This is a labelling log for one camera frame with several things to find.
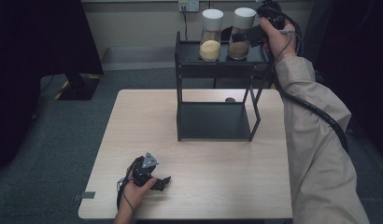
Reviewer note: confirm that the black metal two-tier rack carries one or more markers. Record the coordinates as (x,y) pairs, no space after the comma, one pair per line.
(213,119)

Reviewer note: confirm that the glass jar of brown powder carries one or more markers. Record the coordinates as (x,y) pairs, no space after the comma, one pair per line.
(241,34)

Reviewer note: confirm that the person's right hand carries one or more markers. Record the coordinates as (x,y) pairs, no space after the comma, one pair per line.
(278,42)

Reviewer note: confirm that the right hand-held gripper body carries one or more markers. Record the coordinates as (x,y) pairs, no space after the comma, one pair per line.
(272,14)

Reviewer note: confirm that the person's left hand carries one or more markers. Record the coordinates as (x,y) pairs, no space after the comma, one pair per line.
(136,194)

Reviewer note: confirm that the glass jar of yellow powder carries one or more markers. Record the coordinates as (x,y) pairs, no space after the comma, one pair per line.
(210,37)

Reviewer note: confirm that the white wall socket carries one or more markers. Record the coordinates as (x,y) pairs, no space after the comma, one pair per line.
(188,5)

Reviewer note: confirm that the dark curtain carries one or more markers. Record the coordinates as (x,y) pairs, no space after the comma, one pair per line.
(37,62)
(354,62)

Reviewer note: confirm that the black stand base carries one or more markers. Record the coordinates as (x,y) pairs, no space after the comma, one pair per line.
(79,88)

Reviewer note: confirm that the small dark round disc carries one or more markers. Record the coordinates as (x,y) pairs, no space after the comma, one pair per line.
(230,100)

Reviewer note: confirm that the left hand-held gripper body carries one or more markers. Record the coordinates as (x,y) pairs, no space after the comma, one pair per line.
(143,171)

